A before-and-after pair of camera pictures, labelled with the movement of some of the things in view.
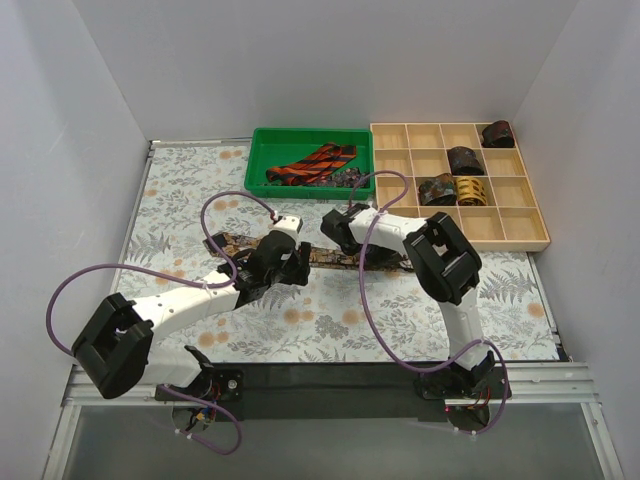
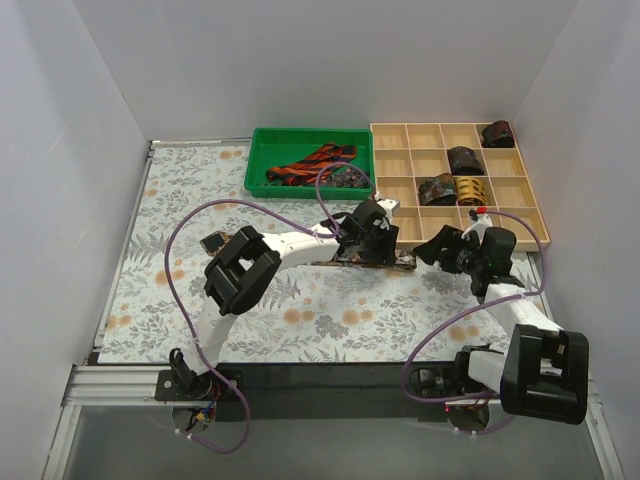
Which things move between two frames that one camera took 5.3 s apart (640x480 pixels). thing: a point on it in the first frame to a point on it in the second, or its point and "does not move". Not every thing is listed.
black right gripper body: [329, 226] to [451, 252]
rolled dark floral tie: [464, 162] does not move
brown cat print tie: [228, 243] does not move
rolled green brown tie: [440, 191] does not move
